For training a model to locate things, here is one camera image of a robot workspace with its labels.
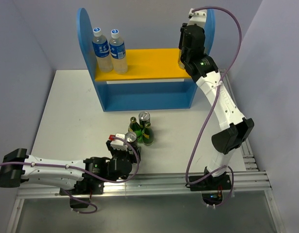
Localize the blue and yellow shelf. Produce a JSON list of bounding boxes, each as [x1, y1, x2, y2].
[[76, 5, 216, 112]]

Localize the aluminium front rail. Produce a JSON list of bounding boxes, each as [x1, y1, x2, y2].
[[16, 171, 272, 200]]

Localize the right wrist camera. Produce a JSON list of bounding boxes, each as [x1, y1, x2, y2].
[[187, 8, 207, 28]]

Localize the green glass bottle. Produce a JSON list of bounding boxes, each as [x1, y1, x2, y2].
[[128, 116, 142, 143], [142, 122, 155, 146]]

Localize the clear soda bottle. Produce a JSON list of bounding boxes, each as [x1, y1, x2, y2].
[[178, 57, 185, 69]]

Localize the left green glass bottle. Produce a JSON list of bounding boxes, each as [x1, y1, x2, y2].
[[128, 116, 142, 143]]

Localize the right green glass bottle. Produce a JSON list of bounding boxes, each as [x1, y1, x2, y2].
[[142, 122, 155, 146]]

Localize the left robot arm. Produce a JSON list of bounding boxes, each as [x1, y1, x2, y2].
[[0, 140, 141, 195]]

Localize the blue-label water bottle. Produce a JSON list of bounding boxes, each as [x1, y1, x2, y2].
[[109, 29, 128, 74], [92, 27, 113, 73]]

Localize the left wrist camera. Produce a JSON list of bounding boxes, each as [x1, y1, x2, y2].
[[109, 133, 127, 151]]

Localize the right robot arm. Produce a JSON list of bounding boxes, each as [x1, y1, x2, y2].
[[179, 23, 254, 191]]

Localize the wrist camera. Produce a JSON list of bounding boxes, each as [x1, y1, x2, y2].
[[187, 8, 207, 28], [109, 133, 127, 151]]

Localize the left blue-label water bottle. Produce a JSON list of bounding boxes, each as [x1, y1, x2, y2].
[[92, 27, 113, 73]]

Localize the right blue-label water bottle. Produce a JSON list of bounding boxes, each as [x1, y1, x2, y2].
[[109, 29, 128, 74]]

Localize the black drink can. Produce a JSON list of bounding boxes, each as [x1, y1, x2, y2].
[[125, 132, 138, 150], [139, 111, 150, 129]]

